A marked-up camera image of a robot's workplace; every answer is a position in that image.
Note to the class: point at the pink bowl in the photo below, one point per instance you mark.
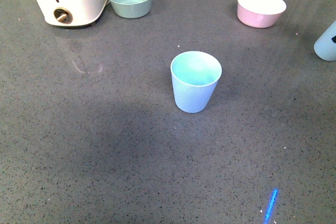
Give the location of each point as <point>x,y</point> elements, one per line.
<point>260,13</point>

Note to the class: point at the light blue cup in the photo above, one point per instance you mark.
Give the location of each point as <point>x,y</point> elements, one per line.
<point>325,46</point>
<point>195,75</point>

